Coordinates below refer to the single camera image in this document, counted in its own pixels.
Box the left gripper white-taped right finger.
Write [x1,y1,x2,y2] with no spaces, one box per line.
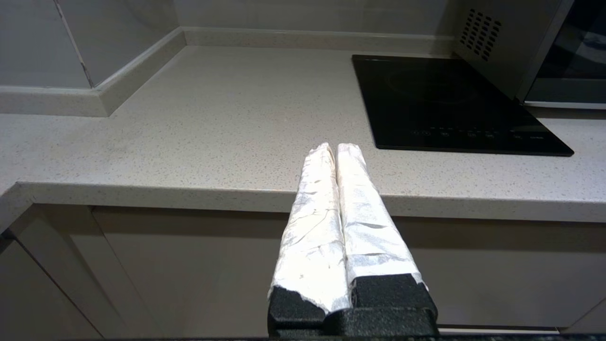
[336,142,438,312]

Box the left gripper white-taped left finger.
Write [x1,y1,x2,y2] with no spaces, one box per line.
[267,142,353,328]

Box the silver Panasonic microwave oven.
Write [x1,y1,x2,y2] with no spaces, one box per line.
[452,0,606,110]

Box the black induction cooktop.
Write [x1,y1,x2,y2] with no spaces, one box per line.
[352,54,575,157]

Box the grey angled cabinet panel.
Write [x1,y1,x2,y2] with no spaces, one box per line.
[6,204,159,341]

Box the grey side cabinet door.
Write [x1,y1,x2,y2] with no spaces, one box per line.
[0,232,101,341]

